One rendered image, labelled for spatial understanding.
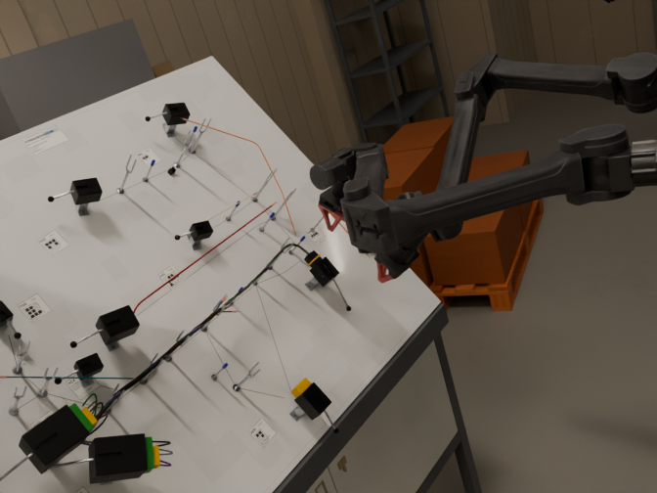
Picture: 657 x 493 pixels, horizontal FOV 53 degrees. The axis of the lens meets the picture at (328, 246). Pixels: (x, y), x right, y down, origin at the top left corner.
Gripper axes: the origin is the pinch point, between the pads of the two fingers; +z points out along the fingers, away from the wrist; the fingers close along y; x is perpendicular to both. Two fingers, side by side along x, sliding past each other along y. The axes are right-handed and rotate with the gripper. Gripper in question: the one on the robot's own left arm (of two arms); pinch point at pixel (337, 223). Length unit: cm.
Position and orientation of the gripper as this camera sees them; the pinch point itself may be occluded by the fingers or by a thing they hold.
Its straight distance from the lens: 157.8
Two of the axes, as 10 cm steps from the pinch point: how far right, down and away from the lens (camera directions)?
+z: -1.3, 7.6, 6.4
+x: 7.8, 4.8, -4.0
